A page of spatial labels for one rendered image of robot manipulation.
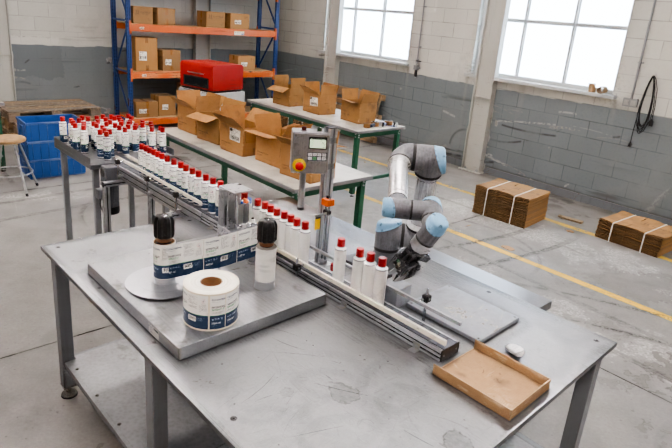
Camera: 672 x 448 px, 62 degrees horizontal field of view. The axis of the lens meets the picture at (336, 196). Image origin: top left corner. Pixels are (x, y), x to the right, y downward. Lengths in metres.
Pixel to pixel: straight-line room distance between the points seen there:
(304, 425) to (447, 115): 7.17
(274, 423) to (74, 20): 8.55
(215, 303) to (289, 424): 0.52
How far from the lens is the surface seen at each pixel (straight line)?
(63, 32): 9.75
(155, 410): 2.27
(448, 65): 8.57
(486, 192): 6.36
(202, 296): 2.03
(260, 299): 2.29
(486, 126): 8.11
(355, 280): 2.33
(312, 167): 2.54
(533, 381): 2.15
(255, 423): 1.78
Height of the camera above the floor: 1.98
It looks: 18 degrees down
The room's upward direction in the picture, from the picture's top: 5 degrees clockwise
